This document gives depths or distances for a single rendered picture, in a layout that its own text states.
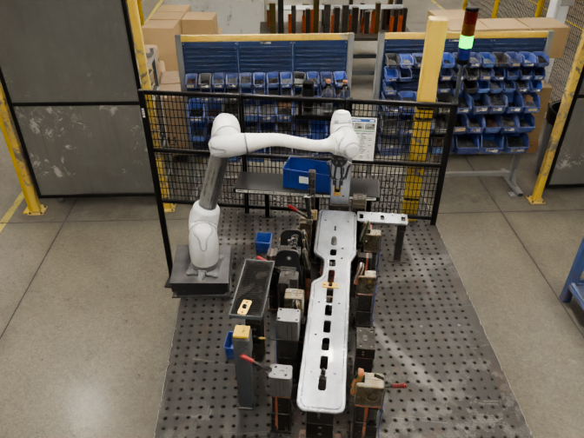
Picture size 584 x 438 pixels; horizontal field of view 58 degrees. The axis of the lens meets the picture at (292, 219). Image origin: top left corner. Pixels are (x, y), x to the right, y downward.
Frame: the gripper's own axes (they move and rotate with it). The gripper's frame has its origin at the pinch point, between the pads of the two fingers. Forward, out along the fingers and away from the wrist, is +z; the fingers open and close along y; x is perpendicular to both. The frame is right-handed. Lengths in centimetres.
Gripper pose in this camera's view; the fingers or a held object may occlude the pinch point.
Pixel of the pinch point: (337, 184)
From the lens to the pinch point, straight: 281.0
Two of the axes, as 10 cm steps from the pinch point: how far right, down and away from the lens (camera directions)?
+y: 9.9, 0.6, -0.9
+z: 0.0, 8.2, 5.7
